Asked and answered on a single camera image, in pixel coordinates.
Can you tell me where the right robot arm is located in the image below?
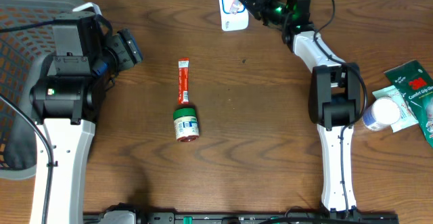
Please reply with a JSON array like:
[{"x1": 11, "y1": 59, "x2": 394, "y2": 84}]
[{"x1": 237, "y1": 0, "x2": 368, "y2": 219}]

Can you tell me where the white cotton swab tub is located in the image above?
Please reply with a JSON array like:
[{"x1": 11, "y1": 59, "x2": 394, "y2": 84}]
[{"x1": 362, "y1": 97, "x2": 401, "y2": 131}]

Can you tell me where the green 3M gloves package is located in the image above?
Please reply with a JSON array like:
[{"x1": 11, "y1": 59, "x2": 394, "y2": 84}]
[{"x1": 385, "y1": 60, "x2": 432, "y2": 146}]

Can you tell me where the green lid jar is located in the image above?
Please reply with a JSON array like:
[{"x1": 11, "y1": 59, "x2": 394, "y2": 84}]
[{"x1": 173, "y1": 108, "x2": 200, "y2": 142}]

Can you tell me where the grey plastic shopping basket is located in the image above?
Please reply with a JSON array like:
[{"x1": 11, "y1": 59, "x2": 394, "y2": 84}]
[{"x1": 1, "y1": 0, "x2": 85, "y2": 180}]

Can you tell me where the black mounting rail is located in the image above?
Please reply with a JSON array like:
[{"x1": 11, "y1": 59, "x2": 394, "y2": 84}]
[{"x1": 83, "y1": 209, "x2": 399, "y2": 224}]

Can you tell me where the red box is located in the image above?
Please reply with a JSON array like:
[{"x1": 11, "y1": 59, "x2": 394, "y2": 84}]
[{"x1": 178, "y1": 58, "x2": 189, "y2": 105}]

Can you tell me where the black left camera cable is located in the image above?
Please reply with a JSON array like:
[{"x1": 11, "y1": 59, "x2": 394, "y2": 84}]
[{"x1": 0, "y1": 19, "x2": 58, "y2": 224}]

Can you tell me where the white barcode scanner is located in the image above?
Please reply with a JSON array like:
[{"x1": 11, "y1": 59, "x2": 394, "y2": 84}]
[{"x1": 219, "y1": 0, "x2": 249, "y2": 32}]

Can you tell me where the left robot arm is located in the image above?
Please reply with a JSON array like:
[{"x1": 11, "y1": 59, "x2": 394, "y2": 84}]
[{"x1": 30, "y1": 10, "x2": 143, "y2": 223}]

